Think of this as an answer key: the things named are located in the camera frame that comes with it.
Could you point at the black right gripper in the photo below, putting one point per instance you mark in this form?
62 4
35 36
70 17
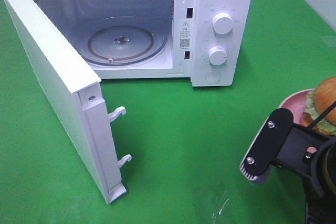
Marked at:
291 146

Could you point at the pink plate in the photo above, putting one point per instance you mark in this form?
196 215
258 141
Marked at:
296 103

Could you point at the burger with lettuce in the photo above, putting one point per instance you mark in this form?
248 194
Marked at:
317 101

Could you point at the round door release button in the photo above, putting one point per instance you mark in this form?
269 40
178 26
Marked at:
213 77

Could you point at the white microwave door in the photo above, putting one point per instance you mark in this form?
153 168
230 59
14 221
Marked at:
74 92

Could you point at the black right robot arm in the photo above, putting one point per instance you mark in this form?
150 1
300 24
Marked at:
321 210

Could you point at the green table cloth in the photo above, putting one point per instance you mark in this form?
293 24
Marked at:
186 143

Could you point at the white lower microwave knob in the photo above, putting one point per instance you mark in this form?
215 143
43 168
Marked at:
217 55

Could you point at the white microwave knob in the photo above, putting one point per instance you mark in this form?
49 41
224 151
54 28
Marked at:
222 23
217 55

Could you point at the white upper microwave knob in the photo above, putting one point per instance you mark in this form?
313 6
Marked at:
222 23

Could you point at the white microwave oven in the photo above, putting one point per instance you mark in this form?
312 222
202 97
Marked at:
78 20

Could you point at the white warning label sticker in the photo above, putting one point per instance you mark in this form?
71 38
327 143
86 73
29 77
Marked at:
185 28

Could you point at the glass microwave turntable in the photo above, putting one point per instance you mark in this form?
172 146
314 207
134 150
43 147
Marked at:
124 45

